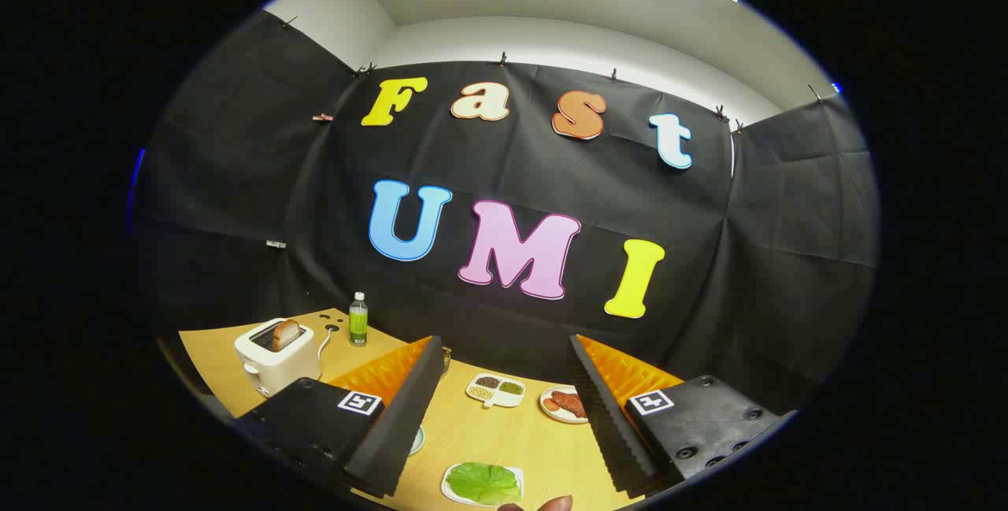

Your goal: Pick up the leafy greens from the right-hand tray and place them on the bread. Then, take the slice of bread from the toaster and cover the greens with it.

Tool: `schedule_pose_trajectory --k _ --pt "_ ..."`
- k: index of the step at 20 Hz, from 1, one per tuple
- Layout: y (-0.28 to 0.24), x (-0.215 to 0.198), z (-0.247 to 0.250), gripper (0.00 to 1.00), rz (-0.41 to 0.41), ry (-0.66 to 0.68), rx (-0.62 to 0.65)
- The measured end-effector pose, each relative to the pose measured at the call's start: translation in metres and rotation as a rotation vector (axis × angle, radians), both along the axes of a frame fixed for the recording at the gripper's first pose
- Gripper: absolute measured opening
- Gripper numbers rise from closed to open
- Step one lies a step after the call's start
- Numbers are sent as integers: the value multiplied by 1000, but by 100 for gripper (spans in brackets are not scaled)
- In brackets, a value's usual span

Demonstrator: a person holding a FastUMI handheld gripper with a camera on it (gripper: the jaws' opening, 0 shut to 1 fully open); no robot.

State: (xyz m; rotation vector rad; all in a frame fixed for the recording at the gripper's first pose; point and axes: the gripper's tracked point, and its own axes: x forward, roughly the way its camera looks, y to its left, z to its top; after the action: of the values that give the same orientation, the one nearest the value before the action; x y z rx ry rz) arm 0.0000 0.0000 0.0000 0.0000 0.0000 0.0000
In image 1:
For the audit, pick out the brown meat steak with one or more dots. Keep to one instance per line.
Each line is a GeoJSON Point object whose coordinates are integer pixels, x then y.
{"type": "Point", "coordinates": [570, 403]}

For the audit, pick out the round white meat plate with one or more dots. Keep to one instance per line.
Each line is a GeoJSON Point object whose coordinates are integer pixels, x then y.
{"type": "Point", "coordinates": [551, 414]}

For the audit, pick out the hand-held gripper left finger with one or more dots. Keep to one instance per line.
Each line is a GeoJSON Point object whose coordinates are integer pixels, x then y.
{"type": "Point", "coordinates": [405, 416]}

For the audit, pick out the brown crust toast slice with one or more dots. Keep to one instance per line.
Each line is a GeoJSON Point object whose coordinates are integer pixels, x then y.
{"type": "Point", "coordinates": [287, 335]}

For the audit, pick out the green label drink bottle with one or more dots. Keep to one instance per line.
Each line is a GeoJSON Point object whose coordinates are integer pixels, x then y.
{"type": "Point", "coordinates": [358, 326]}

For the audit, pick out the pale green round plate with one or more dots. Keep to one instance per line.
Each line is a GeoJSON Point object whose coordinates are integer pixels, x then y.
{"type": "Point", "coordinates": [417, 440]}

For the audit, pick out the white divided bean dish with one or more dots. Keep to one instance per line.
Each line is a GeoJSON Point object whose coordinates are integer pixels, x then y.
{"type": "Point", "coordinates": [496, 397]}

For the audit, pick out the white toaster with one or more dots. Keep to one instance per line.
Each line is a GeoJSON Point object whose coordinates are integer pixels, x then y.
{"type": "Point", "coordinates": [276, 369]}

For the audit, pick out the black backdrop cloth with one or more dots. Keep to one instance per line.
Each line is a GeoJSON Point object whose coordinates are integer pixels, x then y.
{"type": "Point", "coordinates": [512, 164]}

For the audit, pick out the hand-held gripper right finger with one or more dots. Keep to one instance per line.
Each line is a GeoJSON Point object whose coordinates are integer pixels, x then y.
{"type": "Point", "coordinates": [610, 416]}

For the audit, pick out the green lettuce leaf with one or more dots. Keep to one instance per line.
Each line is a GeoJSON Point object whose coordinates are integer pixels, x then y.
{"type": "Point", "coordinates": [482, 483]}

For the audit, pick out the red tomato slice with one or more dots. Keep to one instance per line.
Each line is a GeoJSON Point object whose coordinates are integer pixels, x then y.
{"type": "Point", "coordinates": [550, 405]}

